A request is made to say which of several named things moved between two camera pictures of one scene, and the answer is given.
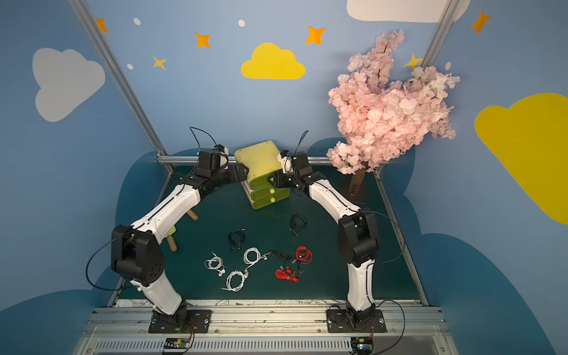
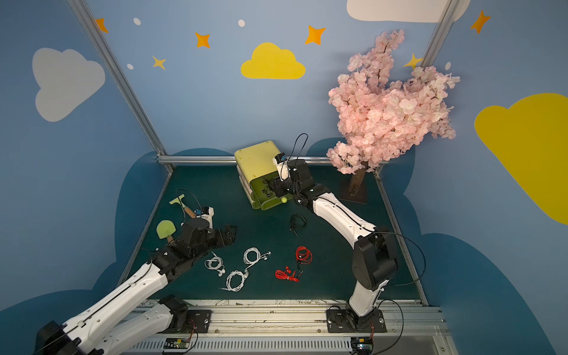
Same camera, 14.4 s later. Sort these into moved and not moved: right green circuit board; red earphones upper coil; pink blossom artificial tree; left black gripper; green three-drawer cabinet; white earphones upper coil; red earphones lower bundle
Moved: left black gripper
Not moved: white earphones upper coil; red earphones upper coil; green three-drawer cabinet; pink blossom artificial tree; right green circuit board; red earphones lower bundle
